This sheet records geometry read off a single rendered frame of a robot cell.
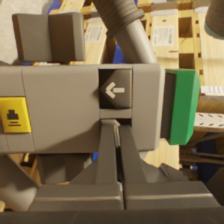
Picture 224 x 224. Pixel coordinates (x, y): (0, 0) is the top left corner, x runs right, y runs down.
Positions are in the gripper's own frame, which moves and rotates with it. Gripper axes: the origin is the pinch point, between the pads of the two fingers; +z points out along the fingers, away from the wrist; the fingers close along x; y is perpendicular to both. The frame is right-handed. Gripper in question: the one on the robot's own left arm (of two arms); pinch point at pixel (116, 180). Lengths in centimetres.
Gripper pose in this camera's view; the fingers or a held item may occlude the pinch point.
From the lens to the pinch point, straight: 22.8
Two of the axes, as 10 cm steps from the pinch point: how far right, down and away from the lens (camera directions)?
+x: -0.2, -3.0, 9.5
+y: -4.8, 8.4, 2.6
